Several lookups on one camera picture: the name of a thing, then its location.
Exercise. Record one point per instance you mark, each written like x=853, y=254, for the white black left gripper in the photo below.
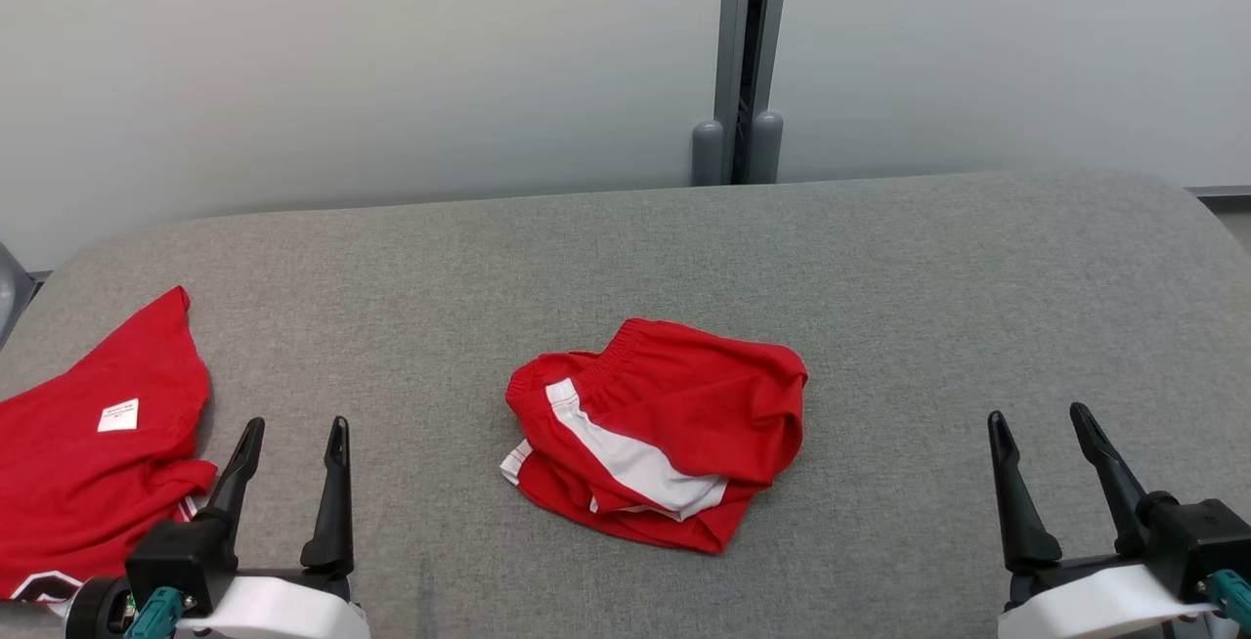
x=283, y=610

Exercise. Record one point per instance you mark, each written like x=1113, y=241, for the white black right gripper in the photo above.
x=1095, y=605

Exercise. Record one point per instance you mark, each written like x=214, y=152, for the red basketball jersey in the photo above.
x=88, y=473

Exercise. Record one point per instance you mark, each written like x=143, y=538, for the red shorts with white stripe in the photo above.
x=704, y=395

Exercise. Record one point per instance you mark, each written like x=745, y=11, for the grey baseboard strip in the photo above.
x=1222, y=193

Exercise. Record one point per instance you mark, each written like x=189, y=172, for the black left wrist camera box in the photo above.
x=181, y=556

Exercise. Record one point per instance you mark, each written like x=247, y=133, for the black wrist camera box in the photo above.
x=1197, y=532
x=181, y=556

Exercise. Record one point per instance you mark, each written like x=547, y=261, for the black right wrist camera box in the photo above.
x=1197, y=532

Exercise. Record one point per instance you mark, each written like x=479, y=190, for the teal left camera connector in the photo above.
x=156, y=615

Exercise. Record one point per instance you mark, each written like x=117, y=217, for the teal camera connector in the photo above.
x=1233, y=595
x=156, y=615

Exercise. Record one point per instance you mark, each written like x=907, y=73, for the teal right camera connector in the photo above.
x=1233, y=595

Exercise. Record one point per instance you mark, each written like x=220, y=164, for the grey metal frame piece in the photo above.
x=8, y=292

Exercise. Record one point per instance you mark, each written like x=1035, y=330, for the grey cylindrical post foot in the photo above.
x=768, y=146
x=708, y=155

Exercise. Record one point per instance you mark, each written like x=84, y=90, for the grey metal partition post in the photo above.
x=733, y=33

